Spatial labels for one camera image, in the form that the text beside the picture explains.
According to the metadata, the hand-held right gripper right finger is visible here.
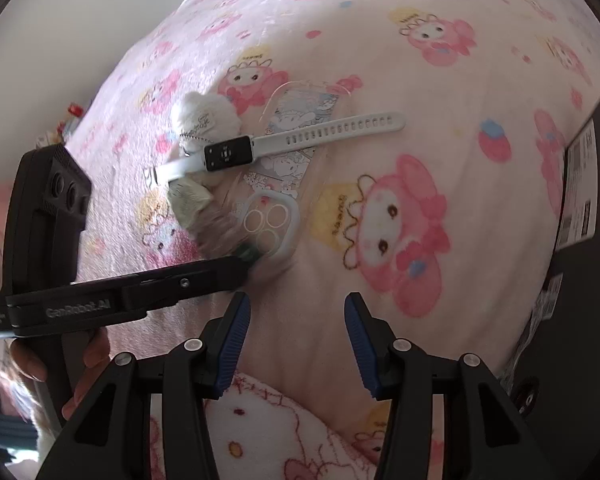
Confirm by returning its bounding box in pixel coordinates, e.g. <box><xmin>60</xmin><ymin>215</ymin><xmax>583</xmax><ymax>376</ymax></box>
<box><xmin>344</xmin><ymin>292</ymin><xmax>563</xmax><ymax>480</ymax></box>

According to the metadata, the white watch strap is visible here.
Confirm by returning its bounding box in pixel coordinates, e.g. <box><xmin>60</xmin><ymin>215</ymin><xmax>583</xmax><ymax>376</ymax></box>
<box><xmin>145</xmin><ymin>111</ymin><xmax>406</xmax><ymax>188</ymax></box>

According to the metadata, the white cat print blanket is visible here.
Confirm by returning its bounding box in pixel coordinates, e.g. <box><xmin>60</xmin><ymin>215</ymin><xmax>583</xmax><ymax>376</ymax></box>
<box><xmin>149</xmin><ymin>369</ymin><xmax>397</xmax><ymax>480</ymax></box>

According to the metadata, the pink printed blanket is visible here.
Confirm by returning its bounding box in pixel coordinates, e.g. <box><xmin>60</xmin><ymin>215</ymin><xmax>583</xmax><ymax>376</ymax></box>
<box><xmin>45</xmin><ymin>0</ymin><xmax>600</xmax><ymax>480</ymax></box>

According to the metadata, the white plush keychain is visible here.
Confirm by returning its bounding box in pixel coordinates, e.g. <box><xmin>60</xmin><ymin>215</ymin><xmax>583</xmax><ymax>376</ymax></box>
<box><xmin>171</xmin><ymin>91</ymin><xmax>241</xmax><ymax>153</ymax></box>

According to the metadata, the small colourful toy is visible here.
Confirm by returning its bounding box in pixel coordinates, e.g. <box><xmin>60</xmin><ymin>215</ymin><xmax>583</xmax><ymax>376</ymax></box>
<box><xmin>55</xmin><ymin>101</ymin><xmax>87</xmax><ymax>142</ymax></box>

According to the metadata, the person's left hand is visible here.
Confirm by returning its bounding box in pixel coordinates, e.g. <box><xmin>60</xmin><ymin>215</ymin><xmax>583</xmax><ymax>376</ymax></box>
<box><xmin>9</xmin><ymin>329</ymin><xmax>112</xmax><ymax>422</ymax></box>

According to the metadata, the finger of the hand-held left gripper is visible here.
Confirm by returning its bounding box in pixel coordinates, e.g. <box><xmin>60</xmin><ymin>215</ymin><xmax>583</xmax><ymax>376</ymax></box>
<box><xmin>121</xmin><ymin>255</ymin><xmax>254</xmax><ymax>312</ymax></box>

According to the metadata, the clear cartoon phone case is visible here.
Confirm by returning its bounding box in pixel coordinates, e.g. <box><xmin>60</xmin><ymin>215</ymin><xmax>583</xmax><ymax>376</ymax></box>
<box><xmin>229</xmin><ymin>81</ymin><xmax>355</xmax><ymax>264</ymax></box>

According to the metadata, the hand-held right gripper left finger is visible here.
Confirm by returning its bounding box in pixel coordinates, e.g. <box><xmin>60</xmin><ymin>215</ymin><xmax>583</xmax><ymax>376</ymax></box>
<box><xmin>35</xmin><ymin>291</ymin><xmax>252</xmax><ymax>480</ymax></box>

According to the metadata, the pale crumpled paper tag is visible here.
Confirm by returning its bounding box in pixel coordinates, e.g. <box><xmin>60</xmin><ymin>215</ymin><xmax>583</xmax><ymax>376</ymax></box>
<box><xmin>167</xmin><ymin>179</ymin><xmax>212</xmax><ymax>226</ymax></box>

